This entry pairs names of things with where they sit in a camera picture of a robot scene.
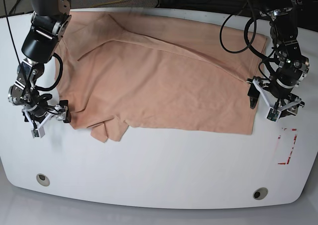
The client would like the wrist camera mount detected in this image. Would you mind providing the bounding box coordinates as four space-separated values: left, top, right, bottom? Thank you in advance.
246 76 305 122
22 104 60 138

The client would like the red tape rectangle marking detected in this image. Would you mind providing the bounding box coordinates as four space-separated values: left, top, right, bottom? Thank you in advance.
275 128 298 165

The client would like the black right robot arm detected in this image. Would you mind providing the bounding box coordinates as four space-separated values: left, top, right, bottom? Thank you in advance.
8 0 72 125

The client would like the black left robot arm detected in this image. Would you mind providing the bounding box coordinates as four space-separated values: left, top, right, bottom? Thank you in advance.
237 0 310 122

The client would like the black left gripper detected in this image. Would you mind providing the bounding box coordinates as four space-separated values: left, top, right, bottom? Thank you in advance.
247 77 300 117

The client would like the peach t-shirt with emoji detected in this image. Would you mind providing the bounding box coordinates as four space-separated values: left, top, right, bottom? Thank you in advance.
56 11 260 142

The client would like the right table grommet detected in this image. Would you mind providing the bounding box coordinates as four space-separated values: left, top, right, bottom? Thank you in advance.
253 187 268 200

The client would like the left table grommet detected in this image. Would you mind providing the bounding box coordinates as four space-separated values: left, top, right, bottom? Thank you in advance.
36 174 50 187

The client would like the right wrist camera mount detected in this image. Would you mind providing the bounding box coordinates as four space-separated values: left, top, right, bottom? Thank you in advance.
22 104 60 138

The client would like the table grommet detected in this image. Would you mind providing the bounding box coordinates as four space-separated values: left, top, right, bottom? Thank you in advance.
253 187 268 200
36 174 50 187

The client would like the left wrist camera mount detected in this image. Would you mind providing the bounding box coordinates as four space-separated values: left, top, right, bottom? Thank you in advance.
246 76 305 122

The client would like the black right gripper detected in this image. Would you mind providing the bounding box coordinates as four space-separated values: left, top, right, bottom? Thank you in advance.
23 99 72 124

